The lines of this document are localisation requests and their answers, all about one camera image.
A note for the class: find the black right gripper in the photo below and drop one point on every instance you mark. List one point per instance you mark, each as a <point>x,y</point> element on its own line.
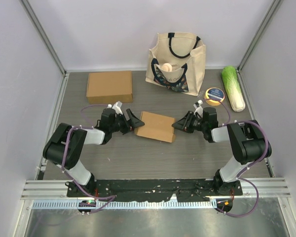
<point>185,123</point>

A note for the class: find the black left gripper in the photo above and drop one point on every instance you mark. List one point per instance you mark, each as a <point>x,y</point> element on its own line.
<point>128,127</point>

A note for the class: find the small cardboard box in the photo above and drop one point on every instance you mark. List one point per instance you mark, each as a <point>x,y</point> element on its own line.
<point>157,127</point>

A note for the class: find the large cardboard box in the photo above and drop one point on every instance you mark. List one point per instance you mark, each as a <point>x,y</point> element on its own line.
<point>109,87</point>

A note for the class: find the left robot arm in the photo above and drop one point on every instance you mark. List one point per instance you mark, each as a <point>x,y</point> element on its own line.
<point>66,143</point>

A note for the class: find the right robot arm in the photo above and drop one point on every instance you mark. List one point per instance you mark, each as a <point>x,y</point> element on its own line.
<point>249,144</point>

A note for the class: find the yellow tape roll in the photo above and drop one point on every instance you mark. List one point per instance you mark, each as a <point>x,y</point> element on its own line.
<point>214,96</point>

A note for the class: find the wooden ball in bag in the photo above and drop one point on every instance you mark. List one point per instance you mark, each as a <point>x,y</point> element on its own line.
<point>167,67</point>

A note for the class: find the green plush cabbage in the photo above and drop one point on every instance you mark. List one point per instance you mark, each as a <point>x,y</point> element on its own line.
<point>232,88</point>

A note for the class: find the beige canvas tote bag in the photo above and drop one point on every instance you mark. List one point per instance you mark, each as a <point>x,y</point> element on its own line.
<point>186,52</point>

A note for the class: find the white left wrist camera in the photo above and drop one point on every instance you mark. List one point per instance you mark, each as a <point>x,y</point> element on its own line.
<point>116,107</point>

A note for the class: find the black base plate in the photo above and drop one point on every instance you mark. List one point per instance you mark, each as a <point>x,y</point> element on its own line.
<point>158,190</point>

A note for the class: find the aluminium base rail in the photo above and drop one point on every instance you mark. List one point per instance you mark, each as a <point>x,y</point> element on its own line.
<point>56,189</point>

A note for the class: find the white slotted cable duct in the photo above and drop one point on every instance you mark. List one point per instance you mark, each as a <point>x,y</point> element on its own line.
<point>88,204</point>

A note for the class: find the left aluminium frame post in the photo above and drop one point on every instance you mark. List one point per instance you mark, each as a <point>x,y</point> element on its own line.
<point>41,32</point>

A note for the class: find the aluminium frame post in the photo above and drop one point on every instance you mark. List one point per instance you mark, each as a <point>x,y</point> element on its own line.
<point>41,32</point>
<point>259,33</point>

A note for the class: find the right aluminium frame post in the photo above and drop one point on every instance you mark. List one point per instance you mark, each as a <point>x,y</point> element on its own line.
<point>259,33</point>

